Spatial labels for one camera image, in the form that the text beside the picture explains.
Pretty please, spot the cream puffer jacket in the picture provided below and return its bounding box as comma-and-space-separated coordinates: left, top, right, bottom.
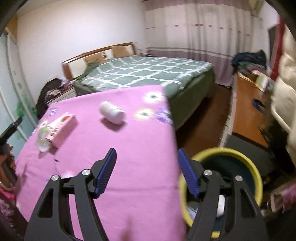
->
271, 27, 296, 164

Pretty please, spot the clothes pile on desk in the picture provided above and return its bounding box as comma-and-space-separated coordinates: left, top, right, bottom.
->
231, 49, 267, 73

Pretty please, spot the pink milk carton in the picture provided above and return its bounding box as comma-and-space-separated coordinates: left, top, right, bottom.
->
46, 113, 78, 149

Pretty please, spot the small white bottle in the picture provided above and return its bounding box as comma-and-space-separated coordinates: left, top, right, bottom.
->
99, 101, 125, 125

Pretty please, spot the yellow trash bin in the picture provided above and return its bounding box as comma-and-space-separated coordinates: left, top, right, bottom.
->
178, 146, 264, 239

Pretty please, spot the red puffer jacket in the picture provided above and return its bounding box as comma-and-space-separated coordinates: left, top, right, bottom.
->
269, 16, 285, 81

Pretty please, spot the pink floral tablecloth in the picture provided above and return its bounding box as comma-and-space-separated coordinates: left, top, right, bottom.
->
14, 84, 188, 241

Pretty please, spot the sliding wardrobe door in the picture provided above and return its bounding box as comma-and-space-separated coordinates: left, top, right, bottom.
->
0, 31, 38, 157

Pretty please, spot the wooden desk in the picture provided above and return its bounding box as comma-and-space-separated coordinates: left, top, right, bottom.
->
232, 75, 268, 150

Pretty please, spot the bed with green quilt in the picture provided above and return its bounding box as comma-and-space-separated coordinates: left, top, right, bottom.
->
74, 55, 215, 130

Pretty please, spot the clear bottle green cap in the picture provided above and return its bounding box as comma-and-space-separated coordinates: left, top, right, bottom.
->
35, 127, 51, 153

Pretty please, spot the pile of dark clothes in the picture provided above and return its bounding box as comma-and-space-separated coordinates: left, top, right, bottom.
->
36, 78, 62, 120

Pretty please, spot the white nightstand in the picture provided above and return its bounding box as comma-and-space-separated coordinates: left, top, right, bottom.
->
46, 86, 77, 105

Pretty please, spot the pink white curtain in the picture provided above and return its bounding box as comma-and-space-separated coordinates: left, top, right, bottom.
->
143, 1, 253, 86

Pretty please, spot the black television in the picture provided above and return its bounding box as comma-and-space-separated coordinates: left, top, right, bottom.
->
268, 24, 279, 69

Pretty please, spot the wooden headboard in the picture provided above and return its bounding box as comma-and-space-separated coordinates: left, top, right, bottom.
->
62, 42, 137, 81

